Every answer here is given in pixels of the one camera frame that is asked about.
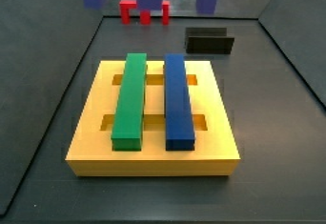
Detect yellow slotted board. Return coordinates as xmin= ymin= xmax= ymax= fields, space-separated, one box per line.
xmin=67 ymin=61 xmax=241 ymax=176

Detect blue long bar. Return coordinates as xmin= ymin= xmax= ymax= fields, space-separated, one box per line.
xmin=165 ymin=54 xmax=196 ymax=151

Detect green long bar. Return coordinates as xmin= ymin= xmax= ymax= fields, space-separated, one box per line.
xmin=111 ymin=53 xmax=147 ymax=151

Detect red three-legged block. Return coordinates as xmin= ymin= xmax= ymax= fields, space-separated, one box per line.
xmin=121 ymin=0 xmax=170 ymax=26

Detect black angle bracket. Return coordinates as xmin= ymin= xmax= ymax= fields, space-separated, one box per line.
xmin=185 ymin=28 xmax=234 ymax=54

